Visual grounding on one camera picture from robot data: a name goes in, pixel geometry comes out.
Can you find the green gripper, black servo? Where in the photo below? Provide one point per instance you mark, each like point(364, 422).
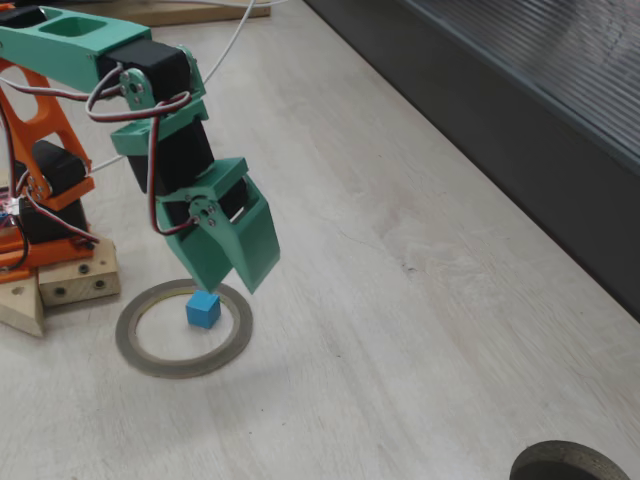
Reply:
point(212, 250)

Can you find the small blue cube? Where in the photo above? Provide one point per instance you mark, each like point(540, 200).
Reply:
point(202, 312)

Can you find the brown wooden board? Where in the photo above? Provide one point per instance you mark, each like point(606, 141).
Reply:
point(200, 11)

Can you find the frosted ribbed desk partition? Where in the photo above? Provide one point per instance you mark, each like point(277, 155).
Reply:
point(550, 125)

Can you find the light wooden robot base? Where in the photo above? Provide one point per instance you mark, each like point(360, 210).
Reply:
point(75, 290)

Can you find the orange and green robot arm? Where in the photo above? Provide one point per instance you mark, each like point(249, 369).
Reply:
point(50, 50)

